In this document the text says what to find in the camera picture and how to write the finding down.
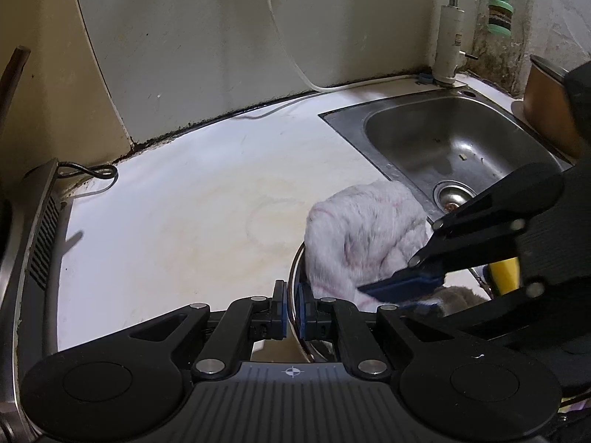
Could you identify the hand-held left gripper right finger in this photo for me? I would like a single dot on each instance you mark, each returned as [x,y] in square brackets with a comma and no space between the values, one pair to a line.
[303,314]

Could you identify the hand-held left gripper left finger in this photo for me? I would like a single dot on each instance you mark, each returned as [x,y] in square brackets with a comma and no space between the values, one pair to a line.
[279,311]

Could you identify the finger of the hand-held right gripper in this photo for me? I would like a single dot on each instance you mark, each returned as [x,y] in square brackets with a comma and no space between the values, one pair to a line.
[406,286]
[508,309]

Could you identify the white bowl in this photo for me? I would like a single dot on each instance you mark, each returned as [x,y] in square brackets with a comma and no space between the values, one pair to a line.
[295,281]

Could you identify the white pink-edged dishcloth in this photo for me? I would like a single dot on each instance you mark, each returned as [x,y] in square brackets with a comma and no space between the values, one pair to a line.
[364,235]

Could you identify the yellow sponge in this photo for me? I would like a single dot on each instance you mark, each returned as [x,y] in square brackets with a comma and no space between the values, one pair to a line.
[505,277]

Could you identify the stainless steel sink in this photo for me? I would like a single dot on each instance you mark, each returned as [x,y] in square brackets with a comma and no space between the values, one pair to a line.
[443,147]

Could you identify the copper pot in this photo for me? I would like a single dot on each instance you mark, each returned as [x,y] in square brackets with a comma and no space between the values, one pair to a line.
[547,106]

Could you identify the white and metal faucet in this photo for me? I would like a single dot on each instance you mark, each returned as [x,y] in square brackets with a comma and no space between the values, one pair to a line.
[450,41]

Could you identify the green faucet nozzle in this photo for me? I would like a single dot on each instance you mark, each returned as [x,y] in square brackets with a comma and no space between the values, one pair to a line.
[500,9]

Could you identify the silver stove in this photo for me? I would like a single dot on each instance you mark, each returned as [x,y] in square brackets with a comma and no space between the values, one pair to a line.
[37,240]

